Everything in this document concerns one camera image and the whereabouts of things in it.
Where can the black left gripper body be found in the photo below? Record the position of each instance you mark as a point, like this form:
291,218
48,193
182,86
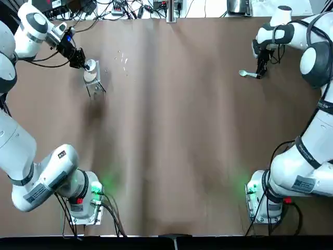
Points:
67,48

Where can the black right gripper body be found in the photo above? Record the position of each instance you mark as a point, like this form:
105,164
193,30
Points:
262,50

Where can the small white crucible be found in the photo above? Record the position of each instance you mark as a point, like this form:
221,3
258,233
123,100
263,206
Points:
91,64

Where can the small pale green spoon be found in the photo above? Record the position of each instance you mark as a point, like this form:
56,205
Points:
244,73

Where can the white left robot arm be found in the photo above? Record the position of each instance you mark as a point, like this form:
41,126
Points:
15,145

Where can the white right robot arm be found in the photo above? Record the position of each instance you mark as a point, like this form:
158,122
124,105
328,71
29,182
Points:
312,65

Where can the black tripod stand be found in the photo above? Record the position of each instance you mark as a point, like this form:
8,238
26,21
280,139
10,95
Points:
88,90

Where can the clear glass burner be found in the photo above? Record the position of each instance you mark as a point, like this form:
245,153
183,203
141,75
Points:
98,92

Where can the black box red logo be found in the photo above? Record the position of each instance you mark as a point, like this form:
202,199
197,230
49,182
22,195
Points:
52,4

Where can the black power adapter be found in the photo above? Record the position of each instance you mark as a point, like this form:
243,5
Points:
91,6

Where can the power strip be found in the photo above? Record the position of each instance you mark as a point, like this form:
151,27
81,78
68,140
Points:
116,6

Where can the aluminium profile post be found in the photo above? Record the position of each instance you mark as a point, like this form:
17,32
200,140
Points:
171,11

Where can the black camera mount profile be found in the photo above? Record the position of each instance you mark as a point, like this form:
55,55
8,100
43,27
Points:
175,243

